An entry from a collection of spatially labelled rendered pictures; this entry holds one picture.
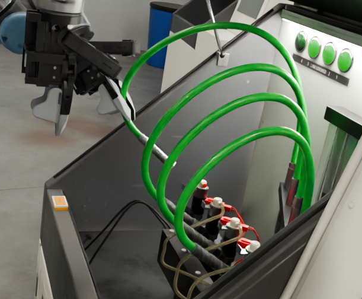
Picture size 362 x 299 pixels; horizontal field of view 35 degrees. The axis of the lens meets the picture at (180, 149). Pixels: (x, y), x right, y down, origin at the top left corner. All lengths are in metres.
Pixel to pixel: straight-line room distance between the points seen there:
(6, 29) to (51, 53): 0.15
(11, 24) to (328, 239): 0.65
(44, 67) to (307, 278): 0.52
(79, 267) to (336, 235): 0.52
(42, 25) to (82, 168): 0.54
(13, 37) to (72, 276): 0.45
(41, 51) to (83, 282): 0.42
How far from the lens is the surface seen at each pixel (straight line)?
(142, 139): 1.20
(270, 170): 1.47
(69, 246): 1.18
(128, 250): 1.43
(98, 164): 1.41
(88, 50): 0.97
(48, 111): 0.99
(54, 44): 0.97
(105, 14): 8.00
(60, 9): 0.94
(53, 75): 0.96
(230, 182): 1.55
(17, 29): 1.08
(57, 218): 1.29
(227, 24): 1.14
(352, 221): 0.79
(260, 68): 1.01
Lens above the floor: 1.56
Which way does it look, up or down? 20 degrees down
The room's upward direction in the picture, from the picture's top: 10 degrees clockwise
